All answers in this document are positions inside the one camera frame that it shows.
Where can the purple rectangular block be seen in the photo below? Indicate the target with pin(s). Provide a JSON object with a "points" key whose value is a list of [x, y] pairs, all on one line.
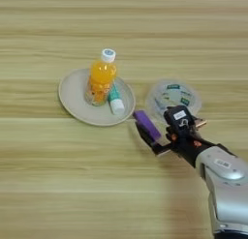
{"points": [[147, 123]]}

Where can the orange juice bottle white cap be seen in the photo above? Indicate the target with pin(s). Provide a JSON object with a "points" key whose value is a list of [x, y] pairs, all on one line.
{"points": [[101, 75]]}

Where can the clear tape roll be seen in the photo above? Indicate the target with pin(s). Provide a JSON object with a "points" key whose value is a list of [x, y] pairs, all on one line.
{"points": [[174, 93]]}

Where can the beige round plate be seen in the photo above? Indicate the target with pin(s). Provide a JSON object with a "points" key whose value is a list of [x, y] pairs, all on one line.
{"points": [[72, 94]]}

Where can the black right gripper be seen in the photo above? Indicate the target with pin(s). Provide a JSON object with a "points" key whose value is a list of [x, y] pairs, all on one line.
{"points": [[187, 146]]}

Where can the black box white label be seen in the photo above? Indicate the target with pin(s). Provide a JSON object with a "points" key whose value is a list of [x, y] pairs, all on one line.
{"points": [[179, 115]]}

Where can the teal tube white cap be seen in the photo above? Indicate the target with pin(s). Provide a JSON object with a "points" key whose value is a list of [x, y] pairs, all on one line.
{"points": [[117, 105]]}

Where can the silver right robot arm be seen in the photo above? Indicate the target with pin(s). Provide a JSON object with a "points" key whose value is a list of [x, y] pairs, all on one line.
{"points": [[226, 197]]}

